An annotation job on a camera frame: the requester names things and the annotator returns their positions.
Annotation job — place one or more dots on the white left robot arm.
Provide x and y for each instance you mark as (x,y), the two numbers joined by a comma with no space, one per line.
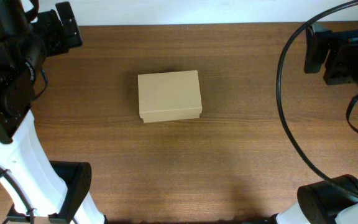
(39,187)

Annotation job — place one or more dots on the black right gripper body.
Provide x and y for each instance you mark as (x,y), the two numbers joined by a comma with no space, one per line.
(345,65)

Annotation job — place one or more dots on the brown cardboard box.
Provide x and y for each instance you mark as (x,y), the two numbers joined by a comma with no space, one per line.
(169,96)

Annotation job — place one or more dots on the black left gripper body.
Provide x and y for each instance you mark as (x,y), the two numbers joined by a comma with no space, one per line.
(51,34)

